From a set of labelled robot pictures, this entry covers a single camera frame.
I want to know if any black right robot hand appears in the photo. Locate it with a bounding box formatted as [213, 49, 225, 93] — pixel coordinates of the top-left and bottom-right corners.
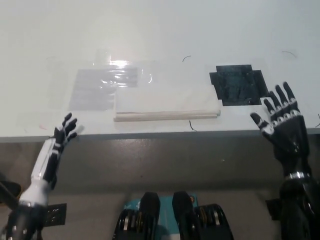
[249, 81, 313, 180]

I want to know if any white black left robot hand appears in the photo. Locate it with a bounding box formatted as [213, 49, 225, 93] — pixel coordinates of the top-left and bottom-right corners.
[19, 112, 78, 206]

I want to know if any white napkin stack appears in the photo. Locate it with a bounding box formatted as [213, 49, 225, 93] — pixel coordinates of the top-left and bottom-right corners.
[113, 83, 222, 123]

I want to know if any black teal robot body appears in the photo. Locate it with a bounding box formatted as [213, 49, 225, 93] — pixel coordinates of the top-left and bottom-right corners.
[112, 191, 236, 240]

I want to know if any grey table leg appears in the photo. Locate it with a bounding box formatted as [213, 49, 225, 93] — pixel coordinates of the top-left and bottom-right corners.
[308, 131, 320, 176]

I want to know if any black slanted metal bar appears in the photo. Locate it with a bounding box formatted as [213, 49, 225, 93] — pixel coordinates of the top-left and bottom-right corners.
[0, 181, 20, 209]

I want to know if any black floor plate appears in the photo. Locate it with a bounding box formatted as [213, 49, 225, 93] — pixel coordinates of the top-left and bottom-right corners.
[44, 202, 68, 228]
[265, 198, 285, 221]

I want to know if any black tape patch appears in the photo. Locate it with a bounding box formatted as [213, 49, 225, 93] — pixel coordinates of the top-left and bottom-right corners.
[208, 64, 270, 107]

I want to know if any clear plastic film over grey sheet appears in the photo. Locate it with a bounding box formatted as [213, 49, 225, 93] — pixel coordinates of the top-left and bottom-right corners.
[46, 48, 156, 113]

